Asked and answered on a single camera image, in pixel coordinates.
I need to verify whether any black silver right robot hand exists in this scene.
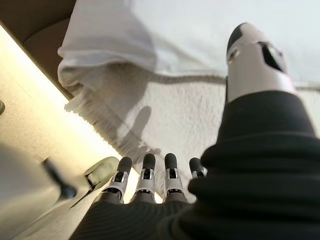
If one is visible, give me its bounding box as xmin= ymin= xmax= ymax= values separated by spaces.
xmin=69 ymin=22 xmax=320 ymax=240

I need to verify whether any bed with white sheets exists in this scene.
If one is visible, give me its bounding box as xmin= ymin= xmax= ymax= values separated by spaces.
xmin=64 ymin=62 xmax=320 ymax=203

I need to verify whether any dark brown bed frame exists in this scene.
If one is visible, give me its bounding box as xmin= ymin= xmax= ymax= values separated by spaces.
xmin=0 ymin=0 xmax=76 ymax=100

